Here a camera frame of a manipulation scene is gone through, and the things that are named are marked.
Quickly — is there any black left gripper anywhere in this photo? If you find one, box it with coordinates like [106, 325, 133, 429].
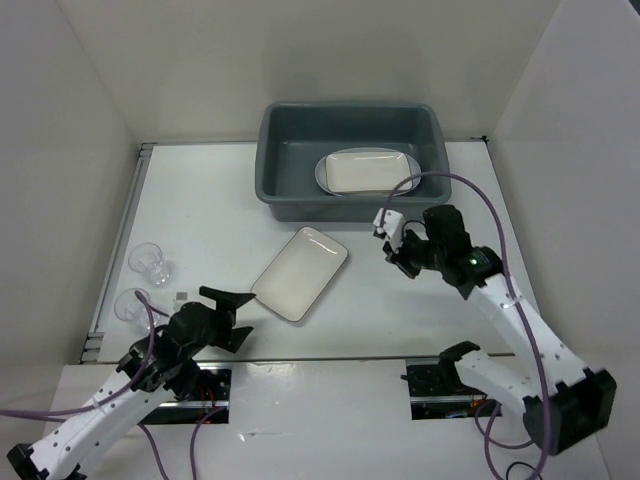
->
[181, 285, 255, 360]

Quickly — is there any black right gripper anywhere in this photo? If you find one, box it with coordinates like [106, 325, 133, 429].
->
[383, 226, 445, 278]

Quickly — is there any rectangular white plate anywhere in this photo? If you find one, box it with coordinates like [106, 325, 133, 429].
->
[251, 227, 349, 322]
[323, 151, 414, 195]

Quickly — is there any large oval white plate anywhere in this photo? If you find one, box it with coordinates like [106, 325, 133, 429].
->
[314, 147, 424, 199]

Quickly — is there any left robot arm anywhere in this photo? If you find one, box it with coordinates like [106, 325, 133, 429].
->
[4, 286, 255, 479]

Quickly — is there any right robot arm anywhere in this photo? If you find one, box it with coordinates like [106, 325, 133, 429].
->
[374, 205, 617, 456]

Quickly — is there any grey plastic bin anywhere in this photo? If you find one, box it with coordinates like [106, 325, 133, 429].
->
[254, 101, 451, 223]

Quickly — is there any clear glass cup front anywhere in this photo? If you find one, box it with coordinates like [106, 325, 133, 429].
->
[114, 288, 169, 335]

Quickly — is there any clear glass cup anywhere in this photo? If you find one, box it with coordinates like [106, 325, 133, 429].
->
[114, 288, 169, 335]
[127, 242, 172, 287]

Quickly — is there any clear glass cup rear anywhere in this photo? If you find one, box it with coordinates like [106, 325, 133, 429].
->
[127, 242, 172, 287]

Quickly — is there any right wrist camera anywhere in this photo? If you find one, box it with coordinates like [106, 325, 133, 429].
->
[373, 208, 405, 253]

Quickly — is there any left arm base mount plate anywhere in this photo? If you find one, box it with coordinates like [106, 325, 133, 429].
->
[141, 365, 232, 426]

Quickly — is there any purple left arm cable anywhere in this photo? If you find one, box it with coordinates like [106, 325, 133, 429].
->
[0, 288, 226, 480]

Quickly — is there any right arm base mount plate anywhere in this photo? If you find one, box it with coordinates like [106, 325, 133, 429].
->
[400, 358, 496, 420]

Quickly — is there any aluminium table edge rail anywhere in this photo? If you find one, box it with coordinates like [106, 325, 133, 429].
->
[79, 142, 156, 364]

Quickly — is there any black cable loop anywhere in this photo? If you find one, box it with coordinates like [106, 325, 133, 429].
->
[505, 462, 544, 480]

